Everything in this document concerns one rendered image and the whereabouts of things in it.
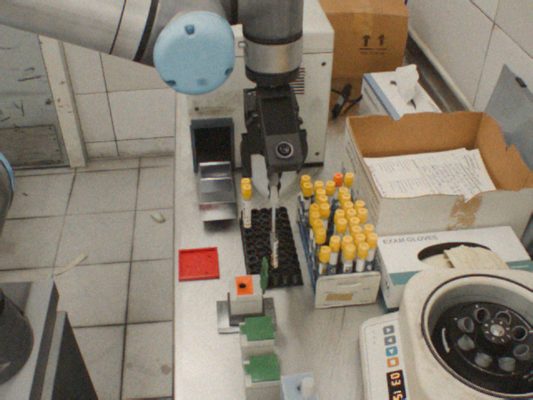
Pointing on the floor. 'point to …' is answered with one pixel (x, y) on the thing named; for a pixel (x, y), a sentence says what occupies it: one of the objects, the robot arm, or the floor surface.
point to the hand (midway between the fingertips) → (273, 193)
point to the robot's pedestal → (66, 366)
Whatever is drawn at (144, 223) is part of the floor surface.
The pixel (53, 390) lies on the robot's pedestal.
